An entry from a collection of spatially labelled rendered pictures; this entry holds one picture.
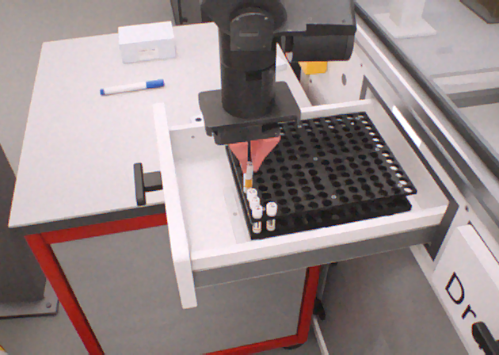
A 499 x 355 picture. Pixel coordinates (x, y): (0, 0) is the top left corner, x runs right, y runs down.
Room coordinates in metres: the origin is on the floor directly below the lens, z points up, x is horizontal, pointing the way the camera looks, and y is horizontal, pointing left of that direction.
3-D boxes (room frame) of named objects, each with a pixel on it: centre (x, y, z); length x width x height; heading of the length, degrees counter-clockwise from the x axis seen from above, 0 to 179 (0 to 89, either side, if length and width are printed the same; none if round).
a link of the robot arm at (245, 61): (0.42, 0.00, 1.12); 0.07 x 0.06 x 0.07; 93
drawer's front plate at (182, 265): (0.44, 0.10, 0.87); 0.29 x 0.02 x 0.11; 13
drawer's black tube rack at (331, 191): (0.48, -0.09, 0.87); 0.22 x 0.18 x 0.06; 103
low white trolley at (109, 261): (0.84, 0.18, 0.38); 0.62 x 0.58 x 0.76; 13
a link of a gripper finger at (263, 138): (0.42, 0.01, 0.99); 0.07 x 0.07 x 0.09; 13
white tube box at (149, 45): (1.02, 0.24, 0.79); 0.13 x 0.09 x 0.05; 102
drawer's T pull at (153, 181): (0.43, 0.13, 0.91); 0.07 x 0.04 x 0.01; 13
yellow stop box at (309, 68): (0.83, -0.12, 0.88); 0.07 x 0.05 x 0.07; 13
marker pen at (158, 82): (0.86, 0.25, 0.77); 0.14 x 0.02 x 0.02; 105
